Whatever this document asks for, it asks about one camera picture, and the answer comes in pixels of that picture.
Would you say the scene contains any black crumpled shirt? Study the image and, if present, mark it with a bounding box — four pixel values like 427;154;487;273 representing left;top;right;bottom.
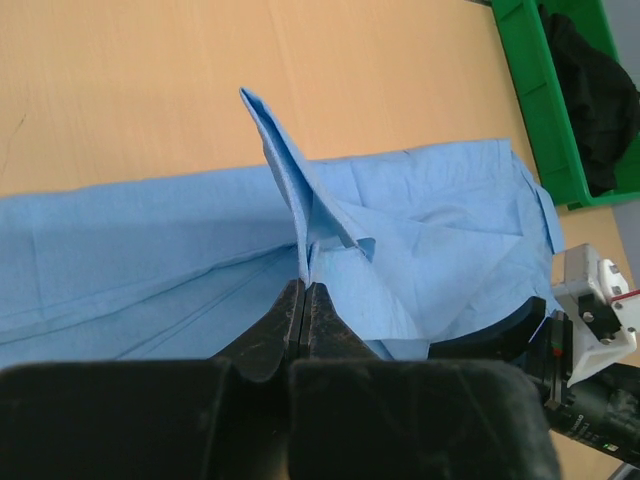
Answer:
538;1;639;197

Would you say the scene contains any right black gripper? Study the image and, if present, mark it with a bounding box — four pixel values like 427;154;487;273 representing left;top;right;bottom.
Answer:
429;297;639;468

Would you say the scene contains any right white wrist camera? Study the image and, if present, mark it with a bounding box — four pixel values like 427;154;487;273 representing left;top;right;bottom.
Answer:
552;244;639;386

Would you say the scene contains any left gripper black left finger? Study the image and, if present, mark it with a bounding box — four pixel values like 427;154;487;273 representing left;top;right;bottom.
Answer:
1;281;305;479

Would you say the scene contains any green plastic bin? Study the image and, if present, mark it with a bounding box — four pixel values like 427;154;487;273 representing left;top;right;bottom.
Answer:
492;0;639;210

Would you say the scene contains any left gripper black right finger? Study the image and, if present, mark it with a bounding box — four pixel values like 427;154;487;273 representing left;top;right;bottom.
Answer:
289;284;560;479

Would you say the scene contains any light blue long sleeve shirt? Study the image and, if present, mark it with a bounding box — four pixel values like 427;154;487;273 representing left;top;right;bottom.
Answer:
1;89;564;367

